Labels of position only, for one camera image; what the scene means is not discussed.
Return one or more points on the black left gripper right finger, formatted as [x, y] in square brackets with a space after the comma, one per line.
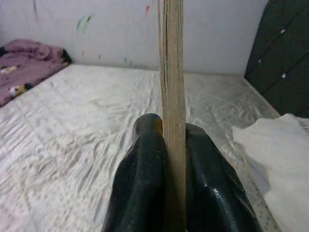
[210, 188]

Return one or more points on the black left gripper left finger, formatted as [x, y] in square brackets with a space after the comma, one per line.
[142, 183]

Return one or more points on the colourful children's book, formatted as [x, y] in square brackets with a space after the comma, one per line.
[172, 72]

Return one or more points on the white pillow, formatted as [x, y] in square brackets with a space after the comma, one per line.
[282, 157]

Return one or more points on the white quilted mattress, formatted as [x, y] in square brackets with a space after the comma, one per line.
[84, 125]

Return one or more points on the black tufted headboard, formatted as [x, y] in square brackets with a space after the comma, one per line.
[280, 60]

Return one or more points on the pink cartoon mouse blanket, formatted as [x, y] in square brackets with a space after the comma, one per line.
[26, 67]

